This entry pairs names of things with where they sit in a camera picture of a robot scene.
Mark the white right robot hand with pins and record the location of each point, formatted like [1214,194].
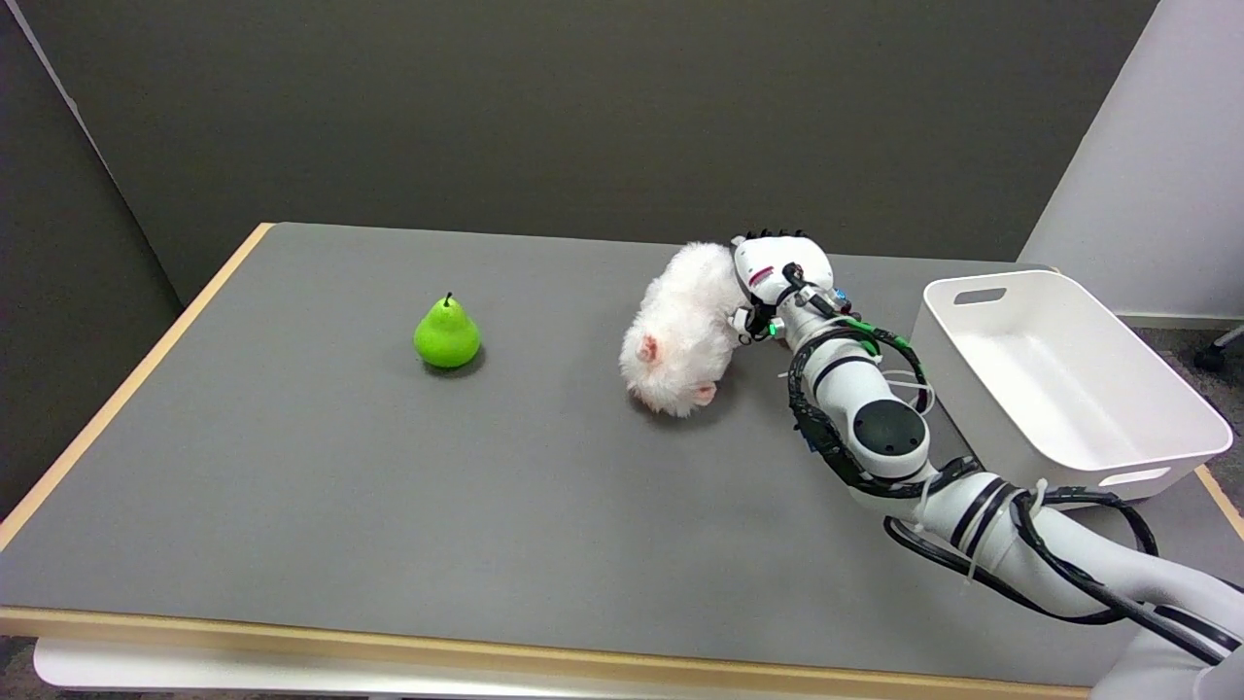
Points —
[773,267]

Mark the white brown plush toy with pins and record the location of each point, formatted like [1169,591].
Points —
[685,326]

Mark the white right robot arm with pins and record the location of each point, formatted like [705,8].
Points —
[884,428]

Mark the white plastic bin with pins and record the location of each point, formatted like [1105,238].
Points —
[1069,389]

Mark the green pear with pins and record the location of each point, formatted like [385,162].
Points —
[446,335]

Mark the black chair caster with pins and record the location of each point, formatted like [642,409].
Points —
[1210,359]

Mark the white table frame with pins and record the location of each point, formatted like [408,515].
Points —
[194,671]

